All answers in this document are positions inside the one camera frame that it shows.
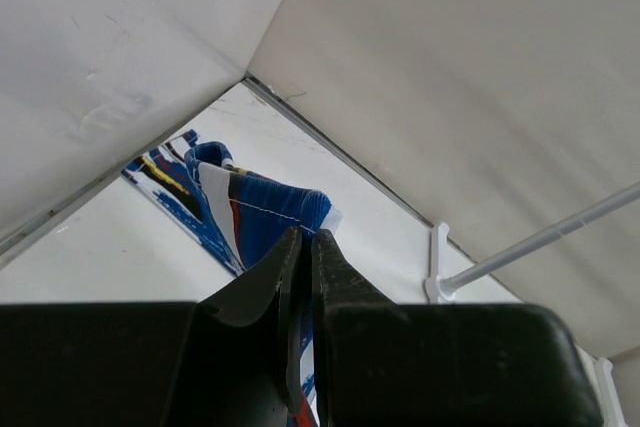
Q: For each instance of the blue patterned trousers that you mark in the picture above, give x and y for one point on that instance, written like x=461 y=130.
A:
x=250 y=202

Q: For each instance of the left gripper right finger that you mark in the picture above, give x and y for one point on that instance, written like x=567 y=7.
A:
x=379 y=363

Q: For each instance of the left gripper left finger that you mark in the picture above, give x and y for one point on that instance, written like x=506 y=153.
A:
x=90 y=364

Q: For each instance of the white metal clothes rack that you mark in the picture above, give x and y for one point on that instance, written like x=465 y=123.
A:
x=440 y=288

